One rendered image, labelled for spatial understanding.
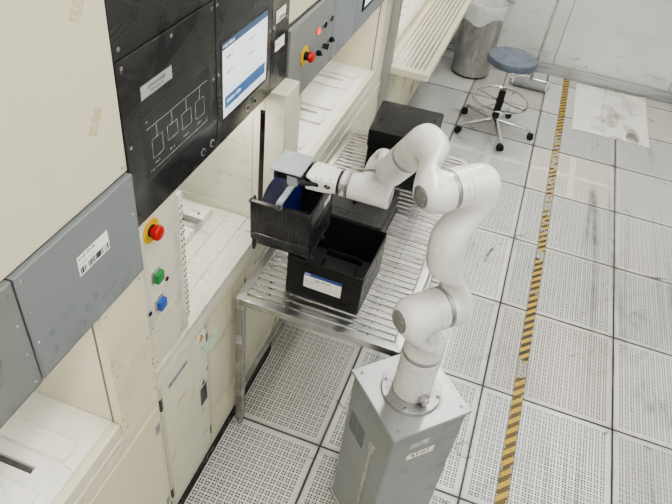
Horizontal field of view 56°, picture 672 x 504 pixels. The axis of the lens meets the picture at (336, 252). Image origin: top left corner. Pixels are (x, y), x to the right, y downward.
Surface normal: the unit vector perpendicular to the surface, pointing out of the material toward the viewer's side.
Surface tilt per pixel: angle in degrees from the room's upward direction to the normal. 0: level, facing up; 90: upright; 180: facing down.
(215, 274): 0
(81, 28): 90
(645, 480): 0
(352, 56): 90
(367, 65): 90
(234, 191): 90
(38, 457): 0
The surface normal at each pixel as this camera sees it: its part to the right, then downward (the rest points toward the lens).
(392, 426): 0.11, -0.75
